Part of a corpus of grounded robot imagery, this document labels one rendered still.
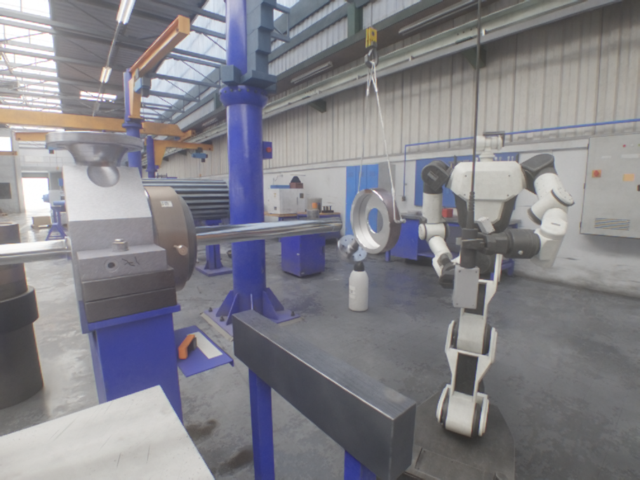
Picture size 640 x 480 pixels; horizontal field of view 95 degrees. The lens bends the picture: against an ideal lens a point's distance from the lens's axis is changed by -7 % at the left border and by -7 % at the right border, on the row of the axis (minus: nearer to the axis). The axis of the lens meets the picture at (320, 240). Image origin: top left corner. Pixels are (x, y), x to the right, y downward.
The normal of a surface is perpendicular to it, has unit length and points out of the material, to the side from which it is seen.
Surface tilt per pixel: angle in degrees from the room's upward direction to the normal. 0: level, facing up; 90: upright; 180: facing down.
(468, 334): 71
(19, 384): 90
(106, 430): 0
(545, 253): 113
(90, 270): 90
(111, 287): 90
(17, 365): 90
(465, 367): 81
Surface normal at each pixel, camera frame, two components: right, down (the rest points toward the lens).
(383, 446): -0.76, 0.10
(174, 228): 0.62, -0.19
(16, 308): 0.97, 0.04
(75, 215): 0.46, -0.62
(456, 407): -0.47, -0.28
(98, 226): 0.65, 0.11
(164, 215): 0.55, -0.41
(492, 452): 0.00, -0.99
